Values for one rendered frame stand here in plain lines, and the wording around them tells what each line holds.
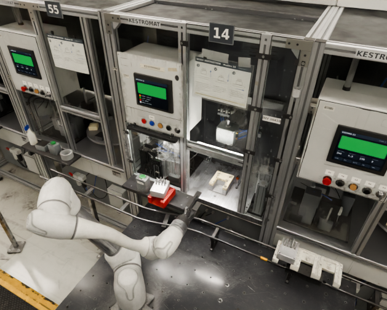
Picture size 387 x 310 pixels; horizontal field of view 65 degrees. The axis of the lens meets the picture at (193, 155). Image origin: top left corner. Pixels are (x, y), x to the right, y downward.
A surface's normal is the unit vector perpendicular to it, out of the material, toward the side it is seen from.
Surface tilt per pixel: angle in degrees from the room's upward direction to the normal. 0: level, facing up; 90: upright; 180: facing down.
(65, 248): 0
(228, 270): 0
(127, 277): 6
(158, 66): 90
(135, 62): 90
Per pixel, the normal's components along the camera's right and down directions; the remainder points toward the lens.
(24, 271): 0.01, -0.80
